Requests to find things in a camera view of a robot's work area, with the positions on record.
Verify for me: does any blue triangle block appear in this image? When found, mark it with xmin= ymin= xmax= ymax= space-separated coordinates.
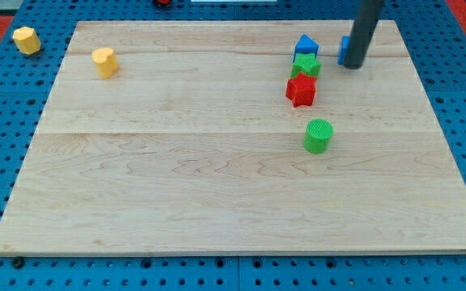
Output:
xmin=293 ymin=34 xmax=320 ymax=60

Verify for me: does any blue cube block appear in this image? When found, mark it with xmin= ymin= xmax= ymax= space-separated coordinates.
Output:
xmin=337 ymin=36 xmax=350 ymax=65

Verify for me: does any light wooden board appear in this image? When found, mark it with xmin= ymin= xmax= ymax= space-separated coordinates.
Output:
xmin=0 ymin=20 xmax=466 ymax=257

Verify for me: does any green cylinder block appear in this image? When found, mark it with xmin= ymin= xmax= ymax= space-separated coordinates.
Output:
xmin=303 ymin=119 xmax=334 ymax=154

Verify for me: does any red star block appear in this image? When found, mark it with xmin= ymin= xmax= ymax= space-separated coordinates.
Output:
xmin=286 ymin=72 xmax=317 ymax=108

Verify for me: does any green star block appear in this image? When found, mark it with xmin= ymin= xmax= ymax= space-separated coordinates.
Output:
xmin=290 ymin=53 xmax=322 ymax=78

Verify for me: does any yellow heart block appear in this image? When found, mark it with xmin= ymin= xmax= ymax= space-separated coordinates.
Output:
xmin=91 ymin=48 xmax=119 ymax=79

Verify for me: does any red block at top edge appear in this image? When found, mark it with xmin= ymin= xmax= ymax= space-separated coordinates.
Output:
xmin=154 ymin=0 xmax=172 ymax=6

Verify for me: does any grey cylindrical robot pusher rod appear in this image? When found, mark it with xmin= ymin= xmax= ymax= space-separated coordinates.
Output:
xmin=343 ymin=0 xmax=385 ymax=70

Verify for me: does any yellow hexagon block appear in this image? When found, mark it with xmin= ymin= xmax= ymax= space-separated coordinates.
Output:
xmin=12 ymin=27 xmax=41 ymax=55

